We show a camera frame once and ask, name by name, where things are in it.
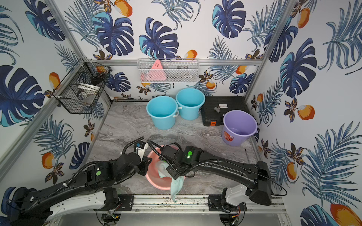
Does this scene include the pink plastic bucket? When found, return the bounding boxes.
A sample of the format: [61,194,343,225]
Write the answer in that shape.
[146,151,182,191]

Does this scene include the light teal cloth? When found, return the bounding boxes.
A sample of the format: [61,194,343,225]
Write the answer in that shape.
[156,161,185,203]

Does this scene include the purple plastic bucket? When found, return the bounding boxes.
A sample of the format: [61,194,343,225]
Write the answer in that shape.
[222,110,257,147]

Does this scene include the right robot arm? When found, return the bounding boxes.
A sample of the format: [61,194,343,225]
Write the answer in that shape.
[147,140,279,206]

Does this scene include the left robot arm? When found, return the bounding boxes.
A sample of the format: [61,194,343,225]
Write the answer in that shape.
[1,137,146,226]

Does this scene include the teal plastic bucket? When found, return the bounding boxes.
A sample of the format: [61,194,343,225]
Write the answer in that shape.
[146,96,179,130]

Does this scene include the teal bucket with label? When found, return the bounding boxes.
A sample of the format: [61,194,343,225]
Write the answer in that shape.
[175,88,206,121]

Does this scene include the black tool case orange latches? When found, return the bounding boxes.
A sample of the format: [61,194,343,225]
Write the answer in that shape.
[201,96,249,127]

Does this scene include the silver metal pipe fitting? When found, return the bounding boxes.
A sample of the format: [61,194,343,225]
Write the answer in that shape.
[214,106,221,113]

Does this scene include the pink triangle item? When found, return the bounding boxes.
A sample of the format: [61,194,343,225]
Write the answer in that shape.
[145,59,167,82]

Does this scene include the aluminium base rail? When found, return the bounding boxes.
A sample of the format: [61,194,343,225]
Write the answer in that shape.
[55,193,286,214]

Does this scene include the clear wall shelf basket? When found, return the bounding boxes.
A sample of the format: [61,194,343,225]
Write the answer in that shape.
[137,58,200,83]

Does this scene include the black wire basket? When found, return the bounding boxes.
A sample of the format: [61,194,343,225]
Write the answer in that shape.
[52,58,112,115]

